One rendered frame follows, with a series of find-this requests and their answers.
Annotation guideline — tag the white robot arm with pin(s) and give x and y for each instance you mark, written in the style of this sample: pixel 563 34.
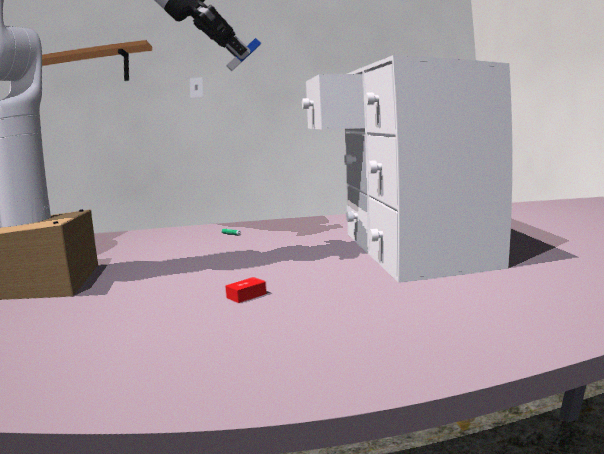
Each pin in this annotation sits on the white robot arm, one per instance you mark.
pixel 23 187

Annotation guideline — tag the white chest of drawers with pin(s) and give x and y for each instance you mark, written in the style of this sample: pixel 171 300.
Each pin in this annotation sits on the white chest of drawers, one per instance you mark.
pixel 453 120

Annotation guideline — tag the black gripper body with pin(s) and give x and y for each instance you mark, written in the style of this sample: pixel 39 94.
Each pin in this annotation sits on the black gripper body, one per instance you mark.
pixel 181 9

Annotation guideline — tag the red 9v battery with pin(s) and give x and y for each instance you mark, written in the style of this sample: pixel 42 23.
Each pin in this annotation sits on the red 9v battery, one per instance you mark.
pixel 245 290

